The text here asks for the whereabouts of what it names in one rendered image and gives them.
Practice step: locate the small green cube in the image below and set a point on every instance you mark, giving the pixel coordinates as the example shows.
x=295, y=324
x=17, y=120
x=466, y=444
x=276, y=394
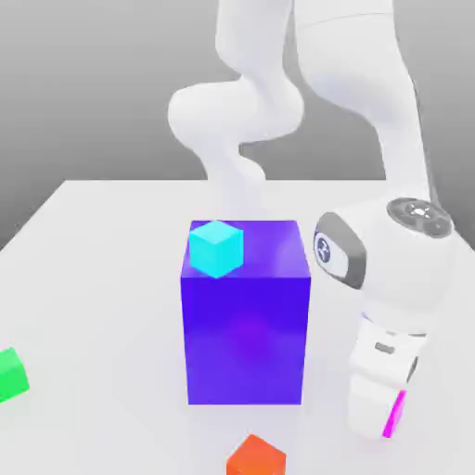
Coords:
x=11, y=378

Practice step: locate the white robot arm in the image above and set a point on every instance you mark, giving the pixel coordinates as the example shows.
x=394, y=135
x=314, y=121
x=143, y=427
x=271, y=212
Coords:
x=259, y=104

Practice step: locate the small cyan cube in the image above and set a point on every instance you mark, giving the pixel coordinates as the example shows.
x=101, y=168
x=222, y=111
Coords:
x=215, y=248

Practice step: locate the large purple box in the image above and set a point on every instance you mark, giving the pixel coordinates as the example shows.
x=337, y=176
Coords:
x=245, y=334

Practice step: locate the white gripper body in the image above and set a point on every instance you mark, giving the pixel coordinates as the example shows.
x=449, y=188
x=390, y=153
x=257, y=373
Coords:
x=371, y=408

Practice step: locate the small orange cube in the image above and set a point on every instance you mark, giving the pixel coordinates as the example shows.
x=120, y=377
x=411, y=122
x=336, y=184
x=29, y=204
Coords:
x=256, y=458

